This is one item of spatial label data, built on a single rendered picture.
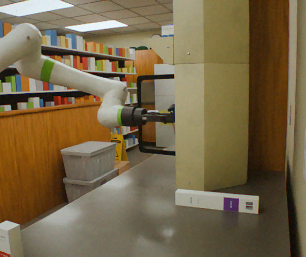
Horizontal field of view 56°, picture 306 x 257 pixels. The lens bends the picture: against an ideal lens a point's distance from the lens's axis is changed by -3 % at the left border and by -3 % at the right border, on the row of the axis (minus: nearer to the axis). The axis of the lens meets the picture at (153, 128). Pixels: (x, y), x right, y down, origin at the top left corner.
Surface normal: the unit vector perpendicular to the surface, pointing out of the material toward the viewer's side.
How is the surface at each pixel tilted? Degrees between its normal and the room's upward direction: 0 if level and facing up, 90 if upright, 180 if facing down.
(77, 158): 95
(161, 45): 90
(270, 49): 90
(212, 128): 90
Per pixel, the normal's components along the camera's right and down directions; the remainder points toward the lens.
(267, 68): -0.39, 0.14
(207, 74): 0.38, 0.12
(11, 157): 0.92, 0.04
